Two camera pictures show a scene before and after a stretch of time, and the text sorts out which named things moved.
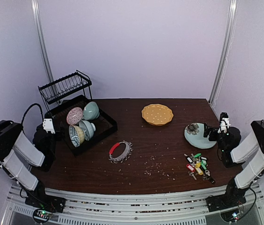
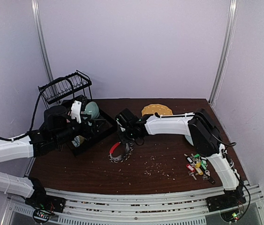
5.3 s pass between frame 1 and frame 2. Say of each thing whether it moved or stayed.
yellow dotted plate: stayed
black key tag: stayed
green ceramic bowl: stayed
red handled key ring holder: stayed
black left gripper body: moved
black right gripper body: moved
